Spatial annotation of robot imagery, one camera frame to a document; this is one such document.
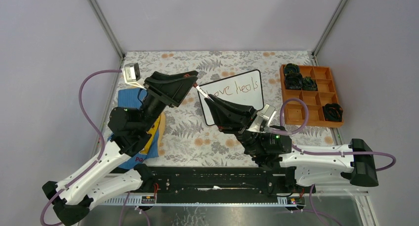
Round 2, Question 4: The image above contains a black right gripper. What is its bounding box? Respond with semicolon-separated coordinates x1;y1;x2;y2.
205;93;265;157

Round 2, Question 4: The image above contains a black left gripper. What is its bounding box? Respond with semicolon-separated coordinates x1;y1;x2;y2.
138;71;197;132

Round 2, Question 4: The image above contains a black framed whiteboard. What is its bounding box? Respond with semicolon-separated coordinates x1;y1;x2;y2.
200;69;264;110

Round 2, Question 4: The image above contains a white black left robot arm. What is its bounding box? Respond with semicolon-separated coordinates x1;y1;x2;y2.
42;68;198;226

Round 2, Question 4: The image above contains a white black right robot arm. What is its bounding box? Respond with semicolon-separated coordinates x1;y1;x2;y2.
204;95;378;192

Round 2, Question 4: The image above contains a floral patterned table mat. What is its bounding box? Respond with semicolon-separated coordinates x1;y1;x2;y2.
96;50;342;168

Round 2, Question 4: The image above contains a blue cartoon cloth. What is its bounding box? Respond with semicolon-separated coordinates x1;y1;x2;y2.
112;88;165;173

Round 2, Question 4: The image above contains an orange compartment tray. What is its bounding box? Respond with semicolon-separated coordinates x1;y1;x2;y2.
280;64;344;128

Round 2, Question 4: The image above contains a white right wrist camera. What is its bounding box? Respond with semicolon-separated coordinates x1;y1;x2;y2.
247;104;277;133

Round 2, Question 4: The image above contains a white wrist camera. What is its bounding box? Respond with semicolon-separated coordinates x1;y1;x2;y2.
247;104;277;133
122;63;145;89

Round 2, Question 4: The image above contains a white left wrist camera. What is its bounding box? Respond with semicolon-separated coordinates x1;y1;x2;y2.
122;63;145;89

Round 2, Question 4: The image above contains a dark coiled cable middle left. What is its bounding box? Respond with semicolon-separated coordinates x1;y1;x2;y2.
284;73;304;90

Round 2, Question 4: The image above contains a dark coiled cable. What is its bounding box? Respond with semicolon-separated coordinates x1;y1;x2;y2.
301;77;318;92
284;73;304;90
283;63;301;76
322;103;344;122

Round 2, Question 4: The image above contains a dark coiled cable top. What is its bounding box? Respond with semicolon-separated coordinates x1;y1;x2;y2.
283;63;301;76

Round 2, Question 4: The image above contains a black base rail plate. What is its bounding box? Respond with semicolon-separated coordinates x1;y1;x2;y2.
124;166;317;205

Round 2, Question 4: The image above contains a dark coiled cable middle right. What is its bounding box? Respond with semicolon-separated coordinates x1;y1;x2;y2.
301;77;318;92

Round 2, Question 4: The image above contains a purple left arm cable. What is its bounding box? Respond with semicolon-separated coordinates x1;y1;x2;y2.
40;69;123;226

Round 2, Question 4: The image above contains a dark coiled cable lower right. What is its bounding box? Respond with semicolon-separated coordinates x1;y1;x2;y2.
322;103;344;122

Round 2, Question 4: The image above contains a left aluminium frame post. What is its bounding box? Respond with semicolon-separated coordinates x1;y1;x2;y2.
87;0;125;60

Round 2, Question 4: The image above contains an aluminium frame post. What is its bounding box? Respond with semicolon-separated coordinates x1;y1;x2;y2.
311;0;349;59
87;0;125;60

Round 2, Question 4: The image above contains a right aluminium frame post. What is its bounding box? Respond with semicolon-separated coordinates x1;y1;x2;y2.
311;0;349;59

